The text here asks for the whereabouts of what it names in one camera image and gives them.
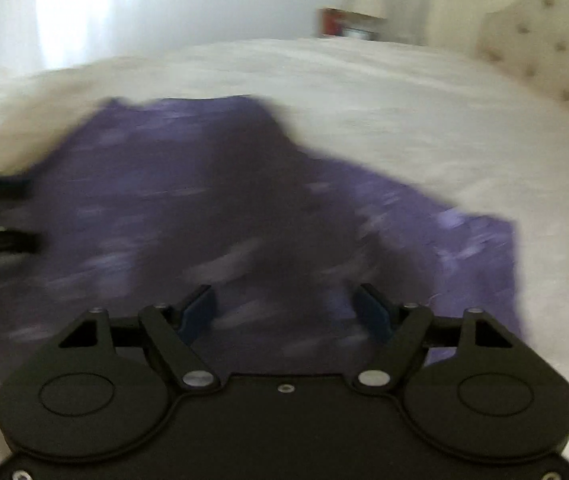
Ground purple patterned hoodie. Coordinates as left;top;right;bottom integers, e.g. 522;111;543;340
0;96;519;378

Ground white window curtain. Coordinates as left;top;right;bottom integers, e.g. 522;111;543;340
0;0;140;86

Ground white bed cover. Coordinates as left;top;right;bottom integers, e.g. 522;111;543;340
0;38;569;459

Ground small desk clock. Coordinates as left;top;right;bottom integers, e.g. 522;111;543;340
342;26;377;41

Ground red box on nightstand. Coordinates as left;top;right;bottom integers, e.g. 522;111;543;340
318;8;346;37

